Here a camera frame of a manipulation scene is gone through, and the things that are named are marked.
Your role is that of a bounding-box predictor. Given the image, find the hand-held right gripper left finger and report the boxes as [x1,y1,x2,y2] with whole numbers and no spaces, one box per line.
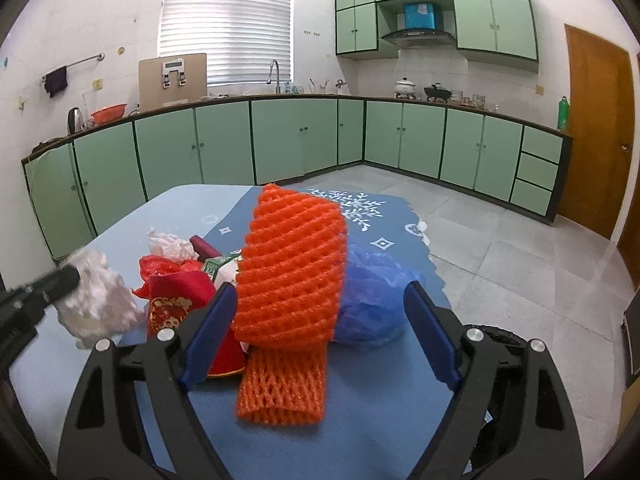
[57,282,240,480]

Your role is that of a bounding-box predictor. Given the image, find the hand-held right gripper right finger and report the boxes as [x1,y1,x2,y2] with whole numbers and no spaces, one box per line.
[402,280,586,480]

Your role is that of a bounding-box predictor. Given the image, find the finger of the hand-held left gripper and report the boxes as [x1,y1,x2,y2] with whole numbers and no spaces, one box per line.
[10,264,82,307]

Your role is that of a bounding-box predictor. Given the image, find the white tissue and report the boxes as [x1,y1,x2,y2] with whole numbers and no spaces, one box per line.
[146,229,199,262]
[55,249,146,351]

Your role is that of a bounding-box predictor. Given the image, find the red gold festive packet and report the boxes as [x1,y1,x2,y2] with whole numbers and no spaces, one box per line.
[145,274,247,378]

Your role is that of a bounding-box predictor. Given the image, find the black trash bin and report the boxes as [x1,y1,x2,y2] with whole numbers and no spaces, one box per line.
[465,324,532,480]

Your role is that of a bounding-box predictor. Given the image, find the blue plastic bag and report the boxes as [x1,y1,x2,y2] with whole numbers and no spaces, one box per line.
[327,237,441,348]

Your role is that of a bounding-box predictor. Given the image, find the dark red scouring pad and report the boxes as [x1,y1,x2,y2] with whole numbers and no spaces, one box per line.
[190,235,222,262]

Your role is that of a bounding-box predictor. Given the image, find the red plastic bag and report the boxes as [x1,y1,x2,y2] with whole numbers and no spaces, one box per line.
[132,254,216,301]

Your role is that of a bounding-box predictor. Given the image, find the orange foam fruit net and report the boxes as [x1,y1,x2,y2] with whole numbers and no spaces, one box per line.
[231,184,349,426]

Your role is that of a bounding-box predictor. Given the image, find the green white wrapper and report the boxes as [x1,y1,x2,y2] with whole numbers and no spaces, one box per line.
[202,250,246,281]

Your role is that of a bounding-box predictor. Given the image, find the blue printed table mat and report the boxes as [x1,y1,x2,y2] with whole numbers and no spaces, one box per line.
[117,187,478,480]

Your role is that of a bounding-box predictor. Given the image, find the red plastic basin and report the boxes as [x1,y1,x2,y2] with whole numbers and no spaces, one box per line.
[90,103,128,125]

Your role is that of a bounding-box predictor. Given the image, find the green base kitchen cabinets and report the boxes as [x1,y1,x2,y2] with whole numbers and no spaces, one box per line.
[21,96,573,261]

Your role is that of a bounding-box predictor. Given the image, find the dark purple towel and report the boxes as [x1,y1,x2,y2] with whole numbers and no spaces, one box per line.
[44,66,69,99]

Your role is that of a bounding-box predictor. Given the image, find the cardboard box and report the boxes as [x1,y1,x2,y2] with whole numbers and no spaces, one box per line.
[138,53,208,111]

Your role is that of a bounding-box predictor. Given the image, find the wooden door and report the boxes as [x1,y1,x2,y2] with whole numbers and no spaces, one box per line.
[617,52,640,291]
[557,23,632,240]

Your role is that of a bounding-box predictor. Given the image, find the range hood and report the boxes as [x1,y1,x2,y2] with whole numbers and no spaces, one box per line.
[380,29,457,50]

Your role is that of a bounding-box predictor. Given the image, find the white window blind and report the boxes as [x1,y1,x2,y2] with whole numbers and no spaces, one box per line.
[159,0,293,87]

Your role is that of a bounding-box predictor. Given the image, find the blue box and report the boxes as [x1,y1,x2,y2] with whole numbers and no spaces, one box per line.
[404,2,441,30]

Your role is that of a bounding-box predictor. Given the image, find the metal towel rail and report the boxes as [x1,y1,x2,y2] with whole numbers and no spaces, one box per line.
[41,52,105,81]

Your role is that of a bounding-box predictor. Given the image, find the green wall cabinets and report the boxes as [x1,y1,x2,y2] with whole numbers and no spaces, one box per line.
[334,0,541,63]

